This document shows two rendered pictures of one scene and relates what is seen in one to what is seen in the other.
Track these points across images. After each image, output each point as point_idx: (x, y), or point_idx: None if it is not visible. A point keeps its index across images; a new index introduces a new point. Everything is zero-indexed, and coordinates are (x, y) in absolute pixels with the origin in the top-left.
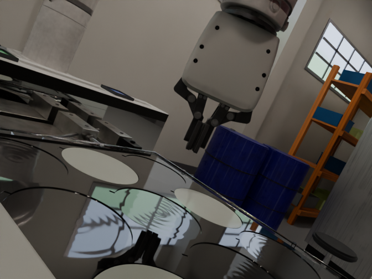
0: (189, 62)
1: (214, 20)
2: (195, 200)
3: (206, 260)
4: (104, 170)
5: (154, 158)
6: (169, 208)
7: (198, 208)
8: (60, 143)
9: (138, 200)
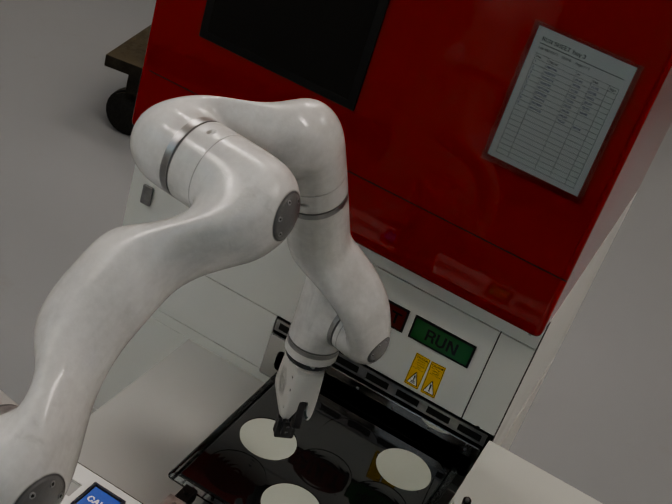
0: (313, 410)
1: (322, 380)
2: (268, 446)
3: (349, 450)
4: (299, 503)
5: (197, 473)
6: (308, 464)
7: (283, 446)
8: None
9: (320, 481)
